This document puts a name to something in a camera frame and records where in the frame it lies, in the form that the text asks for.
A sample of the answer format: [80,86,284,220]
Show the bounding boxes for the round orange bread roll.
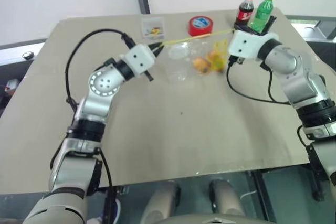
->
[207,50,223,70]

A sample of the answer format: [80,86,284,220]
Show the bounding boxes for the green bottle yellow cap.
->
[251,0,277,34]

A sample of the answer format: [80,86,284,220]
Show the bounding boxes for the clear zip bag yellow seal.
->
[160,28,237,82]

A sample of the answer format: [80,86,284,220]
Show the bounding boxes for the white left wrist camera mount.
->
[119,44,156,77]

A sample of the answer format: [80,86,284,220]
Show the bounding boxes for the cola bottle red cap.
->
[234,0,256,27]

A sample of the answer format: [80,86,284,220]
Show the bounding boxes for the clear box with coloured bits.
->
[141,16,166,40]

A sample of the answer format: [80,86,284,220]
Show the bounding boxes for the thin white floor cable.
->
[239,190,260,204]

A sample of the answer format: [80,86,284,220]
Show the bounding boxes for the red tape roll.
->
[188,16,214,37]

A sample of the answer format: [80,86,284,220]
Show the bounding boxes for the purple sneaker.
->
[113,198,122,217]

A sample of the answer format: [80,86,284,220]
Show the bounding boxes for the oblong orange bread roll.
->
[193,57,212,74]

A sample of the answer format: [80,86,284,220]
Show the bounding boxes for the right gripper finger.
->
[236,29,261,37]
[234,23,262,33]

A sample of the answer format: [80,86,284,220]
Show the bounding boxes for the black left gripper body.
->
[144,44,158,82]

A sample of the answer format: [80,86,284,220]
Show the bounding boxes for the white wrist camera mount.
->
[227,30,279,61]
[119,44,156,77]

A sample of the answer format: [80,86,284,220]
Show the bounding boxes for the black table leg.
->
[248,170,277,224]
[104,187,119,224]

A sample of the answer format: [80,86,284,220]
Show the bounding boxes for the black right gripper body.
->
[258,15,278,37]

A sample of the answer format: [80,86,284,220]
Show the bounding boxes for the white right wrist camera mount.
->
[227,30,279,61]

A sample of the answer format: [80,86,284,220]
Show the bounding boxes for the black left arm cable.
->
[65,28,138,209]

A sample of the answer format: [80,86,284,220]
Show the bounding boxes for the red and white device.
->
[4,78,20,95]

